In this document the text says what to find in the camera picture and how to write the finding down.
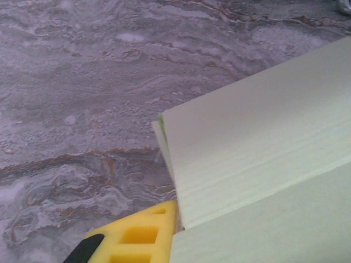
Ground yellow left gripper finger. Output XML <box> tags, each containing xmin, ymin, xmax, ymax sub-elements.
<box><xmin>61</xmin><ymin>199</ymin><xmax>179</xmax><ymax>263</ymax></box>

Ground light green paper box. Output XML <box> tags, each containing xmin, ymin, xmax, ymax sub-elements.
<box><xmin>151</xmin><ymin>37</ymin><xmax>351</xmax><ymax>263</ymax></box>

